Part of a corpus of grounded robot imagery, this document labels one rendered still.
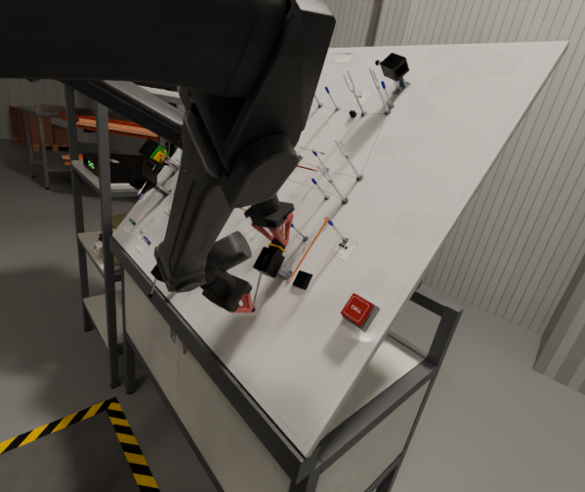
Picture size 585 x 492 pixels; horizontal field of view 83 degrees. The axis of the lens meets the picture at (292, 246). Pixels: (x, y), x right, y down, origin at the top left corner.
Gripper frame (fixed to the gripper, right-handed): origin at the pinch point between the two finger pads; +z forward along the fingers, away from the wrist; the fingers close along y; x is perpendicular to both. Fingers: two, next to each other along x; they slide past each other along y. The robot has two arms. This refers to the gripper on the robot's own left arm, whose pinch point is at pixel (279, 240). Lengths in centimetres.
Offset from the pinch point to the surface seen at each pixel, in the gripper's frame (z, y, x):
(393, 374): 48, -22, -5
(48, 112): -6, 479, -103
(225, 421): 40, 9, 33
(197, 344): 19.6, 15.9, 25.1
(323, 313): 10.9, -14.9, 7.5
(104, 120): -26, 90, -13
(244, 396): 20.5, -5.3, 28.7
